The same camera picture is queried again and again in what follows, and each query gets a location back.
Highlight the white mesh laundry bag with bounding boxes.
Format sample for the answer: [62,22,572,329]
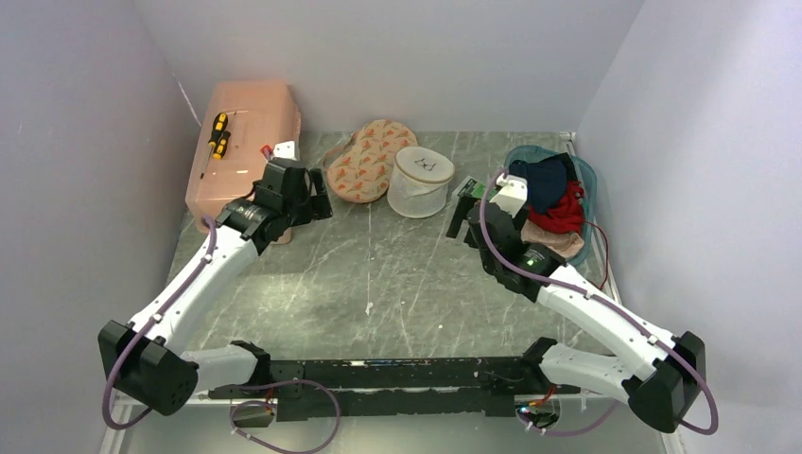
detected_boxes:
[386,146,455,218]

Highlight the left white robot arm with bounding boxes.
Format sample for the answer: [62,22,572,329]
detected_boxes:
[97,158,333,430]

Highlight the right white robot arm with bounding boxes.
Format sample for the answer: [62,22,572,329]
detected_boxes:
[446,196,718,434]

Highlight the green white small box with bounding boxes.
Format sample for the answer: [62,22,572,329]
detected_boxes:
[452,176,485,202]

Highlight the patterned beige oven mitt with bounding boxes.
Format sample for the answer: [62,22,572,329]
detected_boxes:
[323,119,418,203]

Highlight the beige pink cloth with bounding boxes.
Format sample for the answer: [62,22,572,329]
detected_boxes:
[520,220,584,260]

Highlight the red cloth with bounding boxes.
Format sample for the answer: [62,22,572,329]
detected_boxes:
[528,181,585,235]

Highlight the navy blue cloth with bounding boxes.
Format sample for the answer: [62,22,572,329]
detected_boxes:
[508,154,576,215]

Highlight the yellow black screwdriver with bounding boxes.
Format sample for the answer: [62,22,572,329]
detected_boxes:
[208,112,229,146]
[200,131,231,179]

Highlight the pink plastic storage box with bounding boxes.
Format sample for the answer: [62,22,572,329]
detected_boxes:
[185,80,302,234]

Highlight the teal plastic basket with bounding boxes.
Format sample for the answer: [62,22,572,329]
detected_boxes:
[505,145,597,265]

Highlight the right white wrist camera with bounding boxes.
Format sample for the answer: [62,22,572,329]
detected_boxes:
[489,174,528,218]

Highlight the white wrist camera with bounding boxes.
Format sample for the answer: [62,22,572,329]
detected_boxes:
[489,174,528,218]
[260,140,300,161]

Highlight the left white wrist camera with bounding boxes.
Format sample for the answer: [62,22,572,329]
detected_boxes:
[260,140,300,161]

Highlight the red thin wire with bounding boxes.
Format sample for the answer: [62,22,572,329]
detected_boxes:
[583,220,611,292]

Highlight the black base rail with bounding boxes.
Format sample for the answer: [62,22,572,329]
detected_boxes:
[207,357,578,422]

